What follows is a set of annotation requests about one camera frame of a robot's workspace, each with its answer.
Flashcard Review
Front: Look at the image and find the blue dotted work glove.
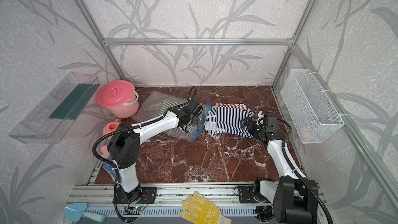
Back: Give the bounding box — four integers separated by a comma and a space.
102, 163, 117, 182

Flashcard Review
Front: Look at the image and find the yellow dotted work glove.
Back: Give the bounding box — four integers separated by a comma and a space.
180, 191, 232, 224

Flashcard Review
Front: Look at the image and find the aluminium mounting rail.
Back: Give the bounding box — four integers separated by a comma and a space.
63, 183, 327, 217

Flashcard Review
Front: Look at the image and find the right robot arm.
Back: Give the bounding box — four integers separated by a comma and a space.
240, 113, 334, 224

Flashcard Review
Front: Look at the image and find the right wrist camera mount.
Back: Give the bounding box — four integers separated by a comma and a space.
257, 111, 264, 125

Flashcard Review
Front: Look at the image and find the pink bucket with lid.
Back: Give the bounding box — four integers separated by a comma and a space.
96, 80, 140, 119

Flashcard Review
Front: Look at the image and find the clear plastic vacuum bag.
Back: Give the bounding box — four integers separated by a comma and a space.
132, 91, 205, 142

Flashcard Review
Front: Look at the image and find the blue white striped garment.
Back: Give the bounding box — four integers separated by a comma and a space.
204, 106, 253, 138

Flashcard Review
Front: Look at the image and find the clear acrylic wall shelf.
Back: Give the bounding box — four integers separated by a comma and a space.
9, 72, 100, 144

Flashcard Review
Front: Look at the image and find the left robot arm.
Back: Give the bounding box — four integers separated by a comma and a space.
92, 100, 204, 194

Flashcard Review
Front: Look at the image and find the white wire mesh basket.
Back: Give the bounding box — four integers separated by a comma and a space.
281, 68, 345, 144

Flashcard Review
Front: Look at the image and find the red white striped garment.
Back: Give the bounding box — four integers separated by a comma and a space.
216, 103, 250, 110

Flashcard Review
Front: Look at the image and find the pink item in basket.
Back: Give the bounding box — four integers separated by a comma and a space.
300, 127, 312, 143

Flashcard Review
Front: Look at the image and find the green white striped garment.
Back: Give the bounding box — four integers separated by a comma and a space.
163, 100, 191, 132

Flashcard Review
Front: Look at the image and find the pink watering can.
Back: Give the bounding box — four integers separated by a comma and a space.
100, 119, 122, 155

